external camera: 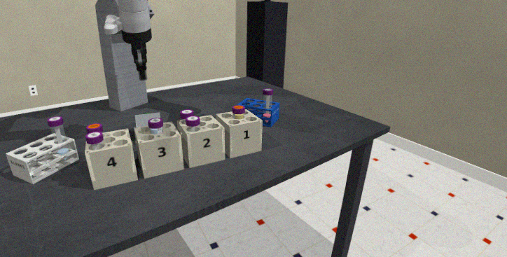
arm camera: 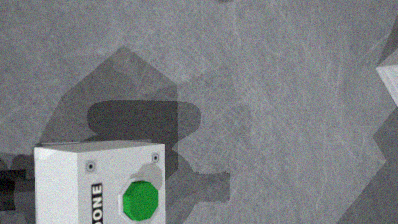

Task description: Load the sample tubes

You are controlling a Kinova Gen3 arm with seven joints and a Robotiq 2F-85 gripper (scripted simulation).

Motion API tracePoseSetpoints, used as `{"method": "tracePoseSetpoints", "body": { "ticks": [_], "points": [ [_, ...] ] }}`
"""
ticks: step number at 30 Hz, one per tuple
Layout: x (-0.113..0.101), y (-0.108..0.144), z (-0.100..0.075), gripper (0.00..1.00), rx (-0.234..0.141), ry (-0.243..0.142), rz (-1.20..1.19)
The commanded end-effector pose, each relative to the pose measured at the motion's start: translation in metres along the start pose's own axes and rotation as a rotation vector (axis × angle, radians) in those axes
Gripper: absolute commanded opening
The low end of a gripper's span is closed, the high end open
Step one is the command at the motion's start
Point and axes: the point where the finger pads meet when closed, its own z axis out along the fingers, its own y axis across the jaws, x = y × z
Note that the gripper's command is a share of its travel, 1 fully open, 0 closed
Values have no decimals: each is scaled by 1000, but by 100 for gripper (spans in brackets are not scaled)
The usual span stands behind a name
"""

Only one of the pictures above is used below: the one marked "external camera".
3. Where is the cream tube adapter block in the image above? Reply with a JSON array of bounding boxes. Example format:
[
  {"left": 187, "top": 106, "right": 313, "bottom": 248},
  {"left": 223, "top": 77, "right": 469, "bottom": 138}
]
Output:
[
  {"left": 177, "top": 115, "right": 225, "bottom": 168},
  {"left": 134, "top": 122, "right": 184, "bottom": 179},
  {"left": 85, "top": 129, "right": 138, "bottom": 190},
  {"left": 216, "top": 109, "right": 263, "bottom": 158}
]

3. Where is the conical tube with yellow liquid and purple cap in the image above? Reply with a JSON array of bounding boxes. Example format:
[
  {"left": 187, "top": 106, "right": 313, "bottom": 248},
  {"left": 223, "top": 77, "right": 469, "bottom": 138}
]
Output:
[{"left": 232, "top": 105, "right": 245, "bottom": 119}]

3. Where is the blue tube rack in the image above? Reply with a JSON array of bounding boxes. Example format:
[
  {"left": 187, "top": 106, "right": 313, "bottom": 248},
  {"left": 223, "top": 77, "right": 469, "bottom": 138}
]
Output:
[{"left": 237, "top": 98, "right": 279, "bottom": 127}]

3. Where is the white tube rack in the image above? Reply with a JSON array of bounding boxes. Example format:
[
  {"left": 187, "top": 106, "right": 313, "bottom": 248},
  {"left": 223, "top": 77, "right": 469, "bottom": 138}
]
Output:
[{"left": 6, "top": 134, "right": 79, "bottom": 184}]

